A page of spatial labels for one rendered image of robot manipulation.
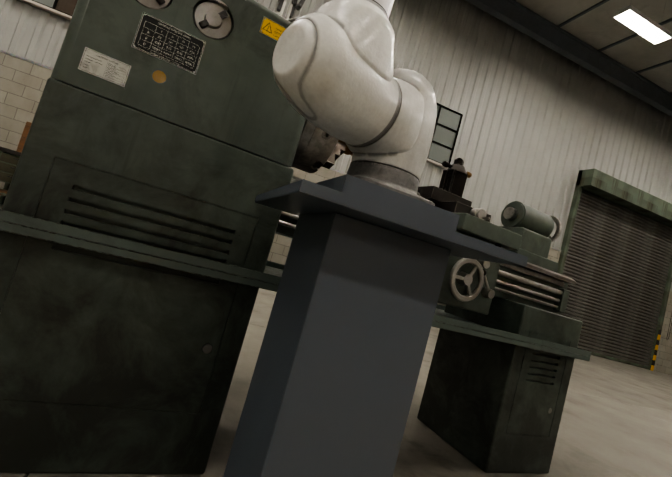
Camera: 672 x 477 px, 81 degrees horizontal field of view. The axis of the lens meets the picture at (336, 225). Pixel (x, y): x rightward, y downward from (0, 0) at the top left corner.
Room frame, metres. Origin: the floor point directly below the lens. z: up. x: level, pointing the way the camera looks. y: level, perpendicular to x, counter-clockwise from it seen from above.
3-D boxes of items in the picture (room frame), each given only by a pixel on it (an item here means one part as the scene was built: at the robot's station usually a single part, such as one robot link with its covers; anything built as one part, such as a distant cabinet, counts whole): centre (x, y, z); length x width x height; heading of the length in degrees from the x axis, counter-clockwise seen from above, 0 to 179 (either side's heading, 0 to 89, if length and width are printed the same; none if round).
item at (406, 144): (0.82, -0.06, 0.97); 0.18 x 0.16 x 0.22; 136
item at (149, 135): (1.19, 0.53, 0.43); 0.60 x 0.48 x 0.86; 115
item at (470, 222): (1.63, -0.44, 0.90); 0.53 x 0.30 x 0.06; 25
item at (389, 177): (0.84, -0.09, 0.83); 0.22 x 0.18 x 0.06; 109
